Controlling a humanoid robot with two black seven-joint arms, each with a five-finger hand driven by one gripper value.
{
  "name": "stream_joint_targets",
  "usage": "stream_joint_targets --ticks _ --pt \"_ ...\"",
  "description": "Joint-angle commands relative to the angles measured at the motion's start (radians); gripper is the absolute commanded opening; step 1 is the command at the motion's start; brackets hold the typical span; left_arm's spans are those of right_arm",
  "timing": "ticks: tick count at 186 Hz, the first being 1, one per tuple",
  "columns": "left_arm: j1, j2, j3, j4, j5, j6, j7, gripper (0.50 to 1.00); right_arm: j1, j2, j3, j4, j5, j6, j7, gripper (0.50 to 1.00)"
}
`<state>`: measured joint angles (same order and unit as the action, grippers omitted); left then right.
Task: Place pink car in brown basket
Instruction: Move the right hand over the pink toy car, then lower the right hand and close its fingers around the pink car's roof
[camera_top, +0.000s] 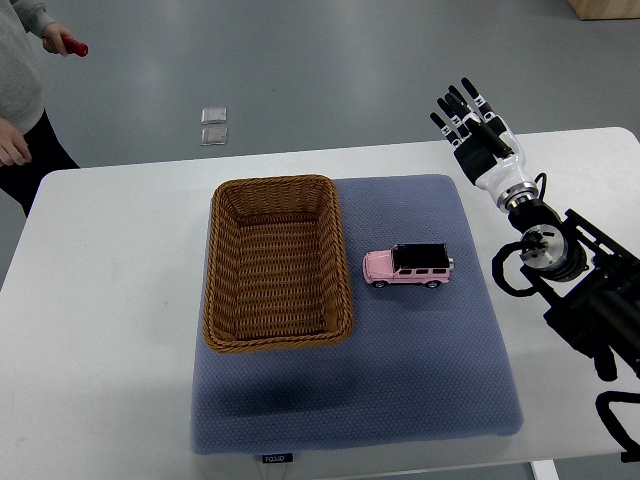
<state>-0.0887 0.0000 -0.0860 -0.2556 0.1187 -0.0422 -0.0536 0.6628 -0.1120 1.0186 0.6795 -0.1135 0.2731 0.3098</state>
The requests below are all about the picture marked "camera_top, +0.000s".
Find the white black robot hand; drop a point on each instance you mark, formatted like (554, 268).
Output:
(490, 156)

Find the red cylindrical handheld object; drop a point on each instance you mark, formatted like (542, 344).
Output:
(73, 46)

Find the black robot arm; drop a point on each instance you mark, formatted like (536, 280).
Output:
(590, 282)

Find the pink toy car black roof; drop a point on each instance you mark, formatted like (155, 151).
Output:
(427, 264)

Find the brown wicker basket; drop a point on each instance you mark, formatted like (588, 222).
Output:
(277, 274)

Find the person's hand holding red object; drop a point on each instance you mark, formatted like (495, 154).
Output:
(53, 36)

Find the person's lower hand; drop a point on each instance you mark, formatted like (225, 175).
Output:
(14, 149)

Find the wooden box corner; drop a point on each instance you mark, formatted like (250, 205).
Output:
(606, 9)

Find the blue-grey cushion mat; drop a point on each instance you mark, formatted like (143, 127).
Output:
(420, 363)

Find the lower silver floor plate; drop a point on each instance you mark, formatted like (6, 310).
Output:
(214, 135)

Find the silver floor plate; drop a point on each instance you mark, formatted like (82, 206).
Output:
(214, 135)
(213, 115)

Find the upper silver floor plate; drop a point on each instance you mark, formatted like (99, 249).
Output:
(213, 115)

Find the person in grey sweater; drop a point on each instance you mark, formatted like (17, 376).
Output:
(22, 101)

